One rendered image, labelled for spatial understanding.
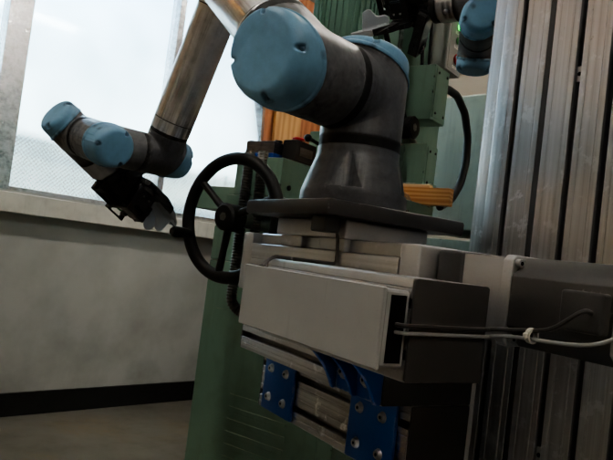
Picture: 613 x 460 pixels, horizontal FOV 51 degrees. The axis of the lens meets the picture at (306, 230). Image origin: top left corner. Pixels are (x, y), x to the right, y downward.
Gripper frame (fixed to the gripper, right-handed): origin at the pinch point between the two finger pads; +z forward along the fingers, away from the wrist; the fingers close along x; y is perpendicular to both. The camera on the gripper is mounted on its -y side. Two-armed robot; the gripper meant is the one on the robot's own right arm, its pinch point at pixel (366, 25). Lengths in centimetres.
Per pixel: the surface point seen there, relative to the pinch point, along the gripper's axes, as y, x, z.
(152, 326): -119, 15, 141
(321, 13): 3.2, -3.8, 14.7
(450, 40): -18.3, -32.8, -4.0
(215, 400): -65, 70, 24
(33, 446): -98, 90, 111
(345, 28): -0.9, -1.8, 7.5
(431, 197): -34.9, 20.6, -19.0
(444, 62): -22.7, -28.1, -3.5
